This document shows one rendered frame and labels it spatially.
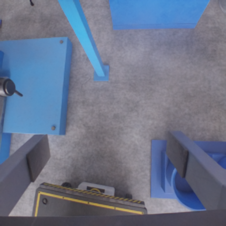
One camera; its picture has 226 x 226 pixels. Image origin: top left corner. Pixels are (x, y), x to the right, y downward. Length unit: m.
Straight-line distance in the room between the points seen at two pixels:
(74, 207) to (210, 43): 1.62
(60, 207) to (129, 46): 1.33
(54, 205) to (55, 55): 1.12
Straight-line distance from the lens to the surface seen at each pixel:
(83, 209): 1.10
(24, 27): 1.96
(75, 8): 0.76
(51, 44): 1.54
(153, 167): 1.31
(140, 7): 1.41
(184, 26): 1.64
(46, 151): 0.17
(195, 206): 1.07
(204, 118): 1.42
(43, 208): 1.20
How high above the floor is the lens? 1.29
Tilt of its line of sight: 80 degrees down
